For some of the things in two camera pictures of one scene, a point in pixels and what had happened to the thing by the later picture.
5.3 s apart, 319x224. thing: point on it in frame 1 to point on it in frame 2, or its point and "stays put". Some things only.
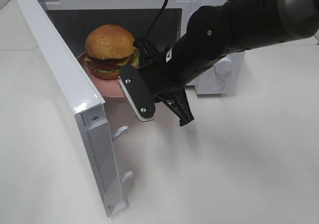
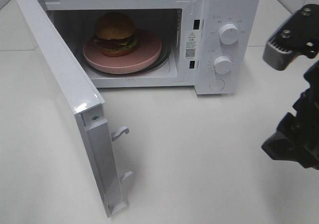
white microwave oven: (84, 95) stays put
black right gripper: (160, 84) to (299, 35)
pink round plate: (108, 87) to (147, 52)
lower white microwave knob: (224, 65) stays put
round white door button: (217, 84) stays put
